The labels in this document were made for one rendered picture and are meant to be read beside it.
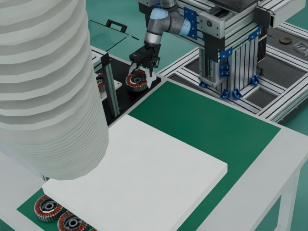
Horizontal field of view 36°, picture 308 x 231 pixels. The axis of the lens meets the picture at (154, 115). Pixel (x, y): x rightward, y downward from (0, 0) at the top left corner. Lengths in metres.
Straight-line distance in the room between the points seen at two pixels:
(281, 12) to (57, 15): 2.05
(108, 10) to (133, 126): 3.16
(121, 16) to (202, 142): 2.57
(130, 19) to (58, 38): 3.87
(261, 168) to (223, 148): 0.18
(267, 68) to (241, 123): 1.27
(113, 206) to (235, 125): 0.97
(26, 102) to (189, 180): 0.79
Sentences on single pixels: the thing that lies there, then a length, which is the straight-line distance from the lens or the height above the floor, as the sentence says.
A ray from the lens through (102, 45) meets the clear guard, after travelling 2.08.
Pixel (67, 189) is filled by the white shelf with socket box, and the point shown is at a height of 1.21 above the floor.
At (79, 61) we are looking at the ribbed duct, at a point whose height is 1.88.
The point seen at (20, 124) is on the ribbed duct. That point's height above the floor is 1.82.
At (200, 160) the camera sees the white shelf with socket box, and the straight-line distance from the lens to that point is 1.33.
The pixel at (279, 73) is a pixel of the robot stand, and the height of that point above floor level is 0.21.
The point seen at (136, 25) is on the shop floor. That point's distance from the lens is 4.25.
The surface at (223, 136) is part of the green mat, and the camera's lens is 2.04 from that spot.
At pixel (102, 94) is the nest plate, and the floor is 0.78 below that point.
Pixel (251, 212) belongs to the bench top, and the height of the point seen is 0.75.
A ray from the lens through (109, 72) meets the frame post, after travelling 2.01.
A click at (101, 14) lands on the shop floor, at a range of 4.49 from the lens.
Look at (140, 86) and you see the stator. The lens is 2.22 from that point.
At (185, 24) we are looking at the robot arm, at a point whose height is 1.02.
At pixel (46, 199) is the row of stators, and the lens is 1.88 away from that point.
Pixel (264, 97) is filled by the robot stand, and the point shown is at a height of 0.21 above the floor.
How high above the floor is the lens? 2.18
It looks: 42 degrees down
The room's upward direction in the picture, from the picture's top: 7 degrees counter-clockwise
